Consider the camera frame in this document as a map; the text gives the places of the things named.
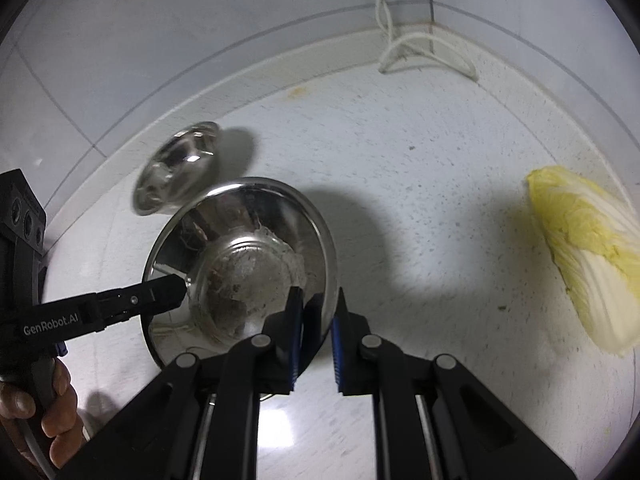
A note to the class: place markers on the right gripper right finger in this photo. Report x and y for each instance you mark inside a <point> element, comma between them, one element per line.
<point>366,364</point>

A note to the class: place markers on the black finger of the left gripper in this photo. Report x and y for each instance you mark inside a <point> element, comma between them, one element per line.
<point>145,299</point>

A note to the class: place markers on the small steel bowl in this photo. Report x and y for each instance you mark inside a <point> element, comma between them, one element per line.
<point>177,171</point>

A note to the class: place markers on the person's left hand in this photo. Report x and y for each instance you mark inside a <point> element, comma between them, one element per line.
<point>61,423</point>

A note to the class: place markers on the medium steel bowl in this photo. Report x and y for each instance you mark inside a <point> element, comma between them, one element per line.
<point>240,247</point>

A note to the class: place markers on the napa cabbage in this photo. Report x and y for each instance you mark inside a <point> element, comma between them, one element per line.
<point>593,238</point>

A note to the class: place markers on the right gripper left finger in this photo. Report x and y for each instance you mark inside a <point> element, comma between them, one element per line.
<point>266,363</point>

